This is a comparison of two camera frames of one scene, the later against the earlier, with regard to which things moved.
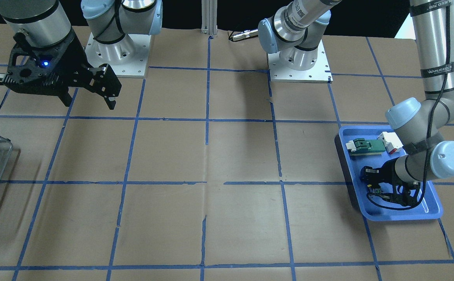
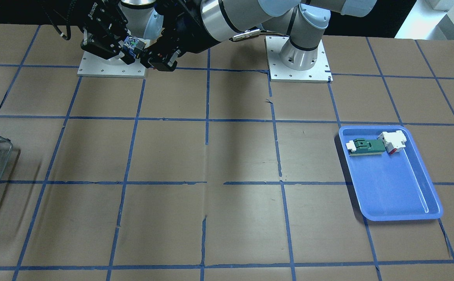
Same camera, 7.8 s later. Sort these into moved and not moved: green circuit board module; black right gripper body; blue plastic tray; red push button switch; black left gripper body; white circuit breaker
Moved: black right gripper body; red push button switch; black left gripper body
Not moved: green circuit board module; blue plastic tray; white circuit breaker
